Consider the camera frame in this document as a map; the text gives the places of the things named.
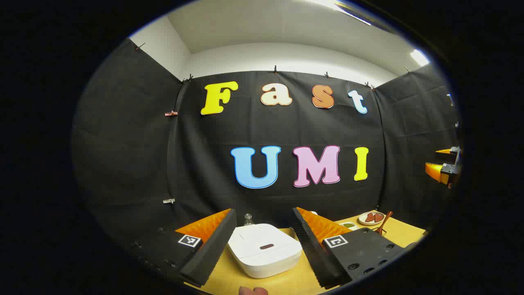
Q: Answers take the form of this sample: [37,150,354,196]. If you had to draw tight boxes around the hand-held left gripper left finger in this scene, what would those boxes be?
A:
[131,208,238,287]

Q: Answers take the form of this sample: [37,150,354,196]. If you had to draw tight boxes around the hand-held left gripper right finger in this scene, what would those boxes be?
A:
[290,207,409,290]

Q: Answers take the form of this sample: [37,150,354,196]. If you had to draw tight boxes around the white rice cooker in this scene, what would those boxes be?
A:
[228,223,303,279]

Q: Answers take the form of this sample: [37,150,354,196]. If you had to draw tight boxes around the brown wooden spoon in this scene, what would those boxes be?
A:
[377,211,393,236]

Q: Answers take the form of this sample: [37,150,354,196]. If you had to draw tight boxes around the round white plate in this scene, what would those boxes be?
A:
[359,211,385,226]

